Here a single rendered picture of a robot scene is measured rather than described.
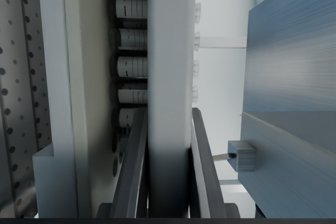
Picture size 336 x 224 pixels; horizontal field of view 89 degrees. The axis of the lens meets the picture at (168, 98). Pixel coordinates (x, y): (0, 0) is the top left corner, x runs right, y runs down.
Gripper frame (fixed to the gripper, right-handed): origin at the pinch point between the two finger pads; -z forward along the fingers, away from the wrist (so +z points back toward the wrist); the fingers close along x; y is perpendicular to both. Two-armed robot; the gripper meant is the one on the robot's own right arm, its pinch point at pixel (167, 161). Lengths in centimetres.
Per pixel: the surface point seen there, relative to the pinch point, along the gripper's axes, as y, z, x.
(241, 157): 10.7, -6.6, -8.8
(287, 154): 5.9, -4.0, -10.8
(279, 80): 17.6, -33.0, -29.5
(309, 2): -0.2, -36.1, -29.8
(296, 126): 5.2, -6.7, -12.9
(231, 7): 77, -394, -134
